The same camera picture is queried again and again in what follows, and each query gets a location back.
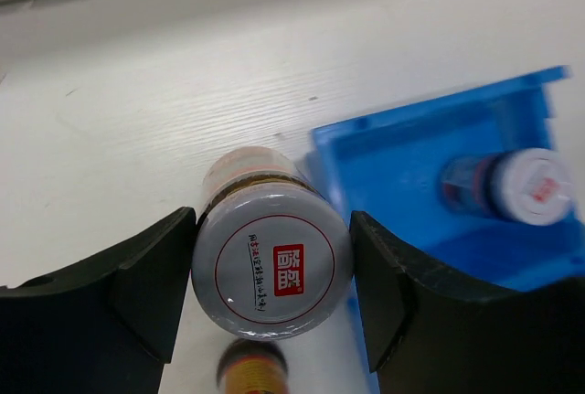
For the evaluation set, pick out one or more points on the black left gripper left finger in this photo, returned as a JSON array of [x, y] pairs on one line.
[[106, 324]]

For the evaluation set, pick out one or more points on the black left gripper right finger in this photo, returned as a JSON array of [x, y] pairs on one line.
[[430, 328]]

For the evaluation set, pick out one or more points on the grey-lid dark jar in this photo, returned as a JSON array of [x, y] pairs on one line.
[[531, 186], [272, 258]]

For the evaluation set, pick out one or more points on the left red-lid sauce jar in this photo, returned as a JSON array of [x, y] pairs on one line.
[[248, 366]]

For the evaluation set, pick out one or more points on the blue three-compartment plastic bin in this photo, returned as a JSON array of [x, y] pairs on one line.
[[389, 164]]

